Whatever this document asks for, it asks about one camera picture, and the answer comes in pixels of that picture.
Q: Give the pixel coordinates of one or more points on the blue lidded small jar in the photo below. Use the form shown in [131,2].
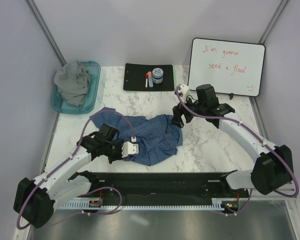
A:
[157,75]

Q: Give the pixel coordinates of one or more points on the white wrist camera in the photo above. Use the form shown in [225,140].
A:
[183,91]
[130,148]

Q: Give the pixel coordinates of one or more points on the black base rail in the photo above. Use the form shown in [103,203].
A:
[164,188]

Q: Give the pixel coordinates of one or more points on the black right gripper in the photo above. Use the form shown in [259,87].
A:
[178,111]

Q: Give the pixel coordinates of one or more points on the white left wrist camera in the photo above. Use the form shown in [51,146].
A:
[130,148]

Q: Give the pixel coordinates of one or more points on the blue checkered long sleeve shirt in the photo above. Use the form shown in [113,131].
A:
[157,139]

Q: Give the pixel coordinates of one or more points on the red marker pen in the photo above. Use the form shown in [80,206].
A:
[146,80]

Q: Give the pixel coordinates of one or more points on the white whiteboard black frame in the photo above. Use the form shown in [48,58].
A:
[230,67]

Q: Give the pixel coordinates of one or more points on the black clipboard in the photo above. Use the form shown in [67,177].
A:
[135,78]

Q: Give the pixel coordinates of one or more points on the white slotted cable duct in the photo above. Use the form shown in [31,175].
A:
[93,204]

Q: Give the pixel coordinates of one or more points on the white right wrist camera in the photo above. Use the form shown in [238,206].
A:
[183,91]

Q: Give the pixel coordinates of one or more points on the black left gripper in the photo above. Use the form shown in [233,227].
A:
[119,155]

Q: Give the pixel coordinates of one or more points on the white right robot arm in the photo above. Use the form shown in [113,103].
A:
[273,164]

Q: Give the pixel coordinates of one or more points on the teal plastic bin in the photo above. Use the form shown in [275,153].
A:
[59,105]

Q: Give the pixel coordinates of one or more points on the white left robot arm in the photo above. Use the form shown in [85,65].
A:
[37,199]

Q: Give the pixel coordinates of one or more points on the grey crumpled shirt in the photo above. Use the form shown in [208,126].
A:
[72,81]

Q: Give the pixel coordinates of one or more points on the aluminium extrusion frame rail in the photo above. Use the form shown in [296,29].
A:
[287,189]

